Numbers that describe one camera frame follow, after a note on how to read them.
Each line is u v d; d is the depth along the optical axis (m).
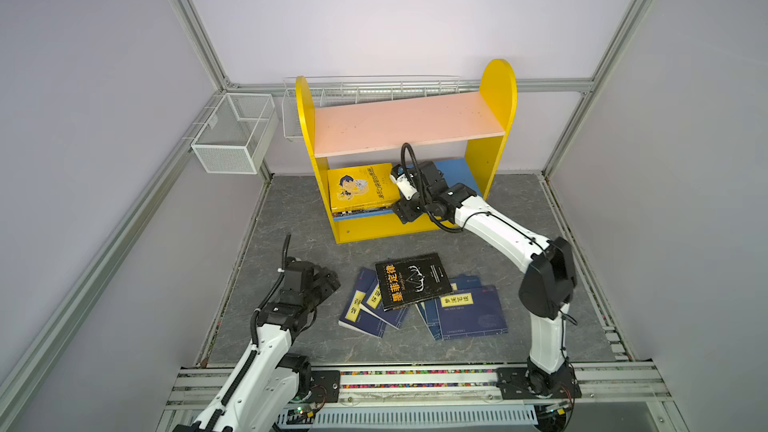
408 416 0.71
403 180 0.77
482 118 0.78
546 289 0.49
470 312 0.83
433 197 0.65
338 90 0.94
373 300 0.86
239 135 1.08
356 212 0.89
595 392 0.74
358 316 0.85
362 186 0.91
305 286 0.65
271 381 0.59
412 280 0.89
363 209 0.89
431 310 0.85
